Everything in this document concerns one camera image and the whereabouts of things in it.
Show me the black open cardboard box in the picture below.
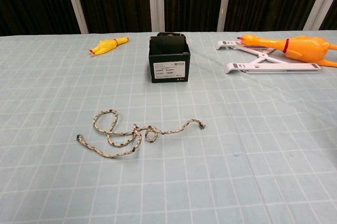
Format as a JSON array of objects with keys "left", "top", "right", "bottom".
[{"left": 147, "top": 36, "right": 191, "bottom": 83}]

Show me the beige speckled braided rope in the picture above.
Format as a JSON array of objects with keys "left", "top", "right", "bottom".
[{"left": 75, "top": 109, "right": 207, "bottom": 159}]

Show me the light blue checkered tablecloth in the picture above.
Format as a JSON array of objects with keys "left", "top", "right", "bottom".
[{"left": 0, "top": 33, "right": 337, "bottom": 224}]

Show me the large orange rubber chicken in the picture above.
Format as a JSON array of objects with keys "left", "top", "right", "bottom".
[{"left": 236, "top": 33, "right": 337, "bottom": 68}]

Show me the small yellow rubber chicken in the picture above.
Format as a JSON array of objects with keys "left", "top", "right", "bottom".
[{"left": 88, "top": 36, "right": 130, "bottom": 56}]

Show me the white folding laptop stand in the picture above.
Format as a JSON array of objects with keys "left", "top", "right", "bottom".
[{"left": 215, "top": 40, "right": 322, "bottom": 75}]

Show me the black pleated curtain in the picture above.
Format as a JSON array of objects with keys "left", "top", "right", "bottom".
[{"left": 0, "top": 0, "right": 337, "bottom": 36}]

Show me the white frame post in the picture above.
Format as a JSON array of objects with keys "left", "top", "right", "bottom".
[
  {"left": 217, "top": 0, "right": 234, "bottom": 33},
  {"left": 147, "top": 0, "right": 165, "bottom": 33},
  {"left": 62, "top": 0, "right": 89, "bottom": 34},
  {"left": 306, "top": 0, "right": 337, "bottom": 30}
]

